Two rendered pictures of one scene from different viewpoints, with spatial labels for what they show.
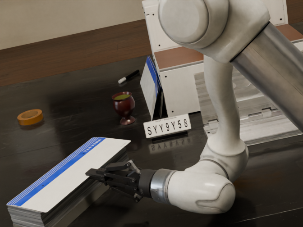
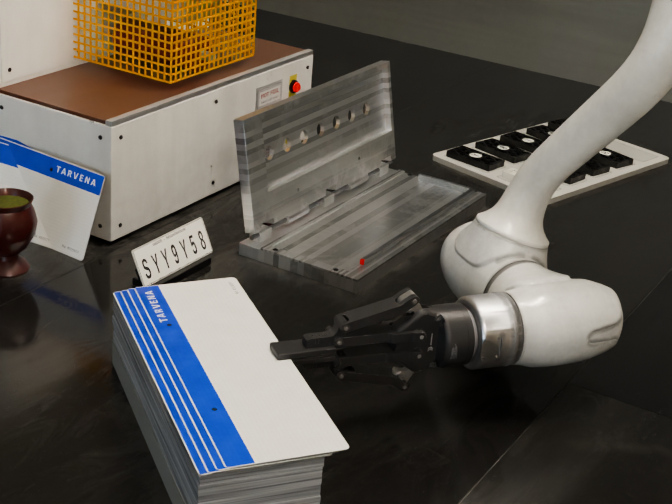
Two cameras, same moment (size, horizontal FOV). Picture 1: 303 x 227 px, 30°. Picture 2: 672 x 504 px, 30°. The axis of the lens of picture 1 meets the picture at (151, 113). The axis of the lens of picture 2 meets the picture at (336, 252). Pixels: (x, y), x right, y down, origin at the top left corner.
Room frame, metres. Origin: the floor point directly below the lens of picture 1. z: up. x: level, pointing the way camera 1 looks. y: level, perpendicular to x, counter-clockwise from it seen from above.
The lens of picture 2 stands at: (0.77, 1.26, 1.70)
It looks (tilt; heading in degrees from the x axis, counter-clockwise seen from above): 24 degrees down; 300
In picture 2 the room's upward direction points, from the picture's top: 5 degrees clockwise
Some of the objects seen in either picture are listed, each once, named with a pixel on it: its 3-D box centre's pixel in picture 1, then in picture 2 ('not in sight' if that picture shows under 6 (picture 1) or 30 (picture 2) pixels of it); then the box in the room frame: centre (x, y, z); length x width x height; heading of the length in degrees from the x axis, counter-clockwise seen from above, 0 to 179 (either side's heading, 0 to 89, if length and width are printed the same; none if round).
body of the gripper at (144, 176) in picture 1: (143, 182); (427, 337); (1.32, 0.06, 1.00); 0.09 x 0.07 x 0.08; 53
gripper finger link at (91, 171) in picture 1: (97, 173); (302, 348); (1.42, 0.18, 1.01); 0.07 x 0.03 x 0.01; 53
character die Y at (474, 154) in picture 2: not in sight; (475, 158); (1.65, -0.77, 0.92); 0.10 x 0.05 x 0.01; 169
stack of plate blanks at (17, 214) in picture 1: (73, 184); (206, 404); (1.49, 0.27, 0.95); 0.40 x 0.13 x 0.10; 143
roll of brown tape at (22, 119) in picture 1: (30, 117); not in sight; (2.20, 0.50, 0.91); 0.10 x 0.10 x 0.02
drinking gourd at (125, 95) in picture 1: (124, 108); (7, 234); (1.97, 0.09, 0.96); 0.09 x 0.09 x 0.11
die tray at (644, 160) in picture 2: not in sight; (552, 158); (1.55, -0.91, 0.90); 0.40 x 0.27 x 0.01; 75
